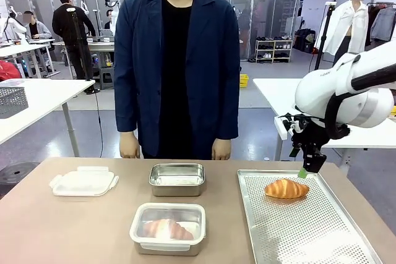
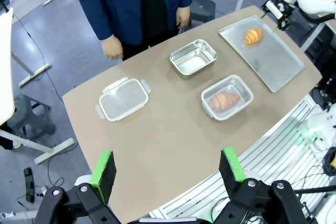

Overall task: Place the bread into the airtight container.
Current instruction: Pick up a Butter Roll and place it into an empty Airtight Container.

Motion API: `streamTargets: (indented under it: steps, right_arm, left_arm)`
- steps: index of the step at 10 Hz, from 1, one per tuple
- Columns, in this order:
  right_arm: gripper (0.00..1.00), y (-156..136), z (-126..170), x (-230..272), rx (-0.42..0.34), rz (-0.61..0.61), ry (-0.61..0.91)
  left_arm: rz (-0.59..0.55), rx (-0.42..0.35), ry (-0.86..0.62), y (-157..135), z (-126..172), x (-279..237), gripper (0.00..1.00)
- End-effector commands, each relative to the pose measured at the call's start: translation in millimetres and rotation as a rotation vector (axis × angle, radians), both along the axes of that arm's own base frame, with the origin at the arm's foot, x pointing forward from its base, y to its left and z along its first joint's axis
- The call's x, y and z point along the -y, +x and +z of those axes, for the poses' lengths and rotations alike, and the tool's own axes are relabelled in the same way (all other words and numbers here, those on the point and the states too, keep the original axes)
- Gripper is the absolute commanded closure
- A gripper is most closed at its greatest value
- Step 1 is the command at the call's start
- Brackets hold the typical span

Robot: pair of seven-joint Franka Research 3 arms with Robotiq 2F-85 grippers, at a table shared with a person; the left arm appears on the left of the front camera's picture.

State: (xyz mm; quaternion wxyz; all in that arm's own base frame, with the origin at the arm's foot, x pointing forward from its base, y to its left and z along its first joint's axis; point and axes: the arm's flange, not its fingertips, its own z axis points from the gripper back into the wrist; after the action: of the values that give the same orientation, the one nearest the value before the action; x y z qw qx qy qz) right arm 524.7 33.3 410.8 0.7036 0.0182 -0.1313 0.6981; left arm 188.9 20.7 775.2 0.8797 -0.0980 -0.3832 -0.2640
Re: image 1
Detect seated person in grey top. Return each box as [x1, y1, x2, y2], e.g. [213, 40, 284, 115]
[23, 10, 53, 40]

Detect person's left forearm navy sleeve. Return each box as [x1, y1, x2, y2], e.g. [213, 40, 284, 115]
[213, 84, 241, 141]

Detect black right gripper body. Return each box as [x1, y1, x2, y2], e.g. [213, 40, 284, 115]
[290, 114, 334, 148]

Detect grey mesh basket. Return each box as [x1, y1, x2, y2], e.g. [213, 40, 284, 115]
[0, 86, 29, 119]

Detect black tripod stand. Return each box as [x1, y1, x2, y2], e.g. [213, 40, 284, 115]
[70, 12, 95, 83]

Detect white table with grey leg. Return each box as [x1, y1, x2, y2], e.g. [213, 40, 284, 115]
[0, 78, 96, 157]

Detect black round floor plate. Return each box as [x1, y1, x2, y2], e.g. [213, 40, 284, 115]
[0, 161, 41, 199]

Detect grey background workbench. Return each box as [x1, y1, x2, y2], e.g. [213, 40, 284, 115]
[52, 36, 116, 61]

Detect person's right forearm navy sleeve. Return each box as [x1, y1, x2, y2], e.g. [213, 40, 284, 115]
[114, 84, 142, 134]

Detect perforated aluminium baking tray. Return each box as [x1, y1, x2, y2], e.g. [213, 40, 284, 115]
[237, 169, 384, 264]

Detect lidded steel container with croissant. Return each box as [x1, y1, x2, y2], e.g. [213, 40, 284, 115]
[129, 202, 207, 252]

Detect steel rectangular container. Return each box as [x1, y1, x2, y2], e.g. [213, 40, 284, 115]
[132, 236, 205, 257]
[148, 163, 207, 197]

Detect white shoe rack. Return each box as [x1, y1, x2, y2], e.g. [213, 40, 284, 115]
[255, 36, 294, 64]

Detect black bags pile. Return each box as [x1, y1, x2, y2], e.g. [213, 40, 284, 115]
[293, 28, 316, 54]

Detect black cable hose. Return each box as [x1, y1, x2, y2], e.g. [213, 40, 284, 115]
[324, 64, 396, 141]

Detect golden croissant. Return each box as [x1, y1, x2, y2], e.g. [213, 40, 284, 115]
[264, 178, 310, 199]
[142, 218, 195, 241]

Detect mannequin with white shirt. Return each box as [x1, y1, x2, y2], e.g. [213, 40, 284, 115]
[323, 0, 369, 56]

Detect grey plastic stool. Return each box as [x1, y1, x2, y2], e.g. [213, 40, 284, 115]
[99, 67, 115, 90]

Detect person's right hand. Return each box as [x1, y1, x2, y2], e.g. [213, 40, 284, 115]
[119, 130, 142, 160]

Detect white table with white legs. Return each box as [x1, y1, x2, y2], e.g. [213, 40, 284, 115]
[252, 77, 396, 171]

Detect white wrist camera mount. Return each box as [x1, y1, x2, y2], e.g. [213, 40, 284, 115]
[273, 114, 298, 141]

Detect person in navy jacket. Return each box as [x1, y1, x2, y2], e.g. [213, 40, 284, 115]
[113, 0, 241, 160]

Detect black light stand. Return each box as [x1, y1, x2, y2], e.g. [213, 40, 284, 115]
[314, 1, 337, 72]

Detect white plastic clip lid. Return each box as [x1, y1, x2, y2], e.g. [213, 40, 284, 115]
[49, 166, 120, 197]

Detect man in black with cap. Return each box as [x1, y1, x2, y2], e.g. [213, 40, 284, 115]
[51, 0, 100, 95]

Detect person's left hand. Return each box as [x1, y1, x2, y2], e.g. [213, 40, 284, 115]
[212, 138, 233, 161]

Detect white background desk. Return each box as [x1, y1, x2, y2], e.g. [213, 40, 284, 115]
[0, 43, 60, 78]

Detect clothes rack with garments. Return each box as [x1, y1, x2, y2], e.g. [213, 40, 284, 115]
[366, 1, 396, 42]

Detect red cloth item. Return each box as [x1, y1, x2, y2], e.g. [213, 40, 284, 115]
[0, 59, 22, 82]

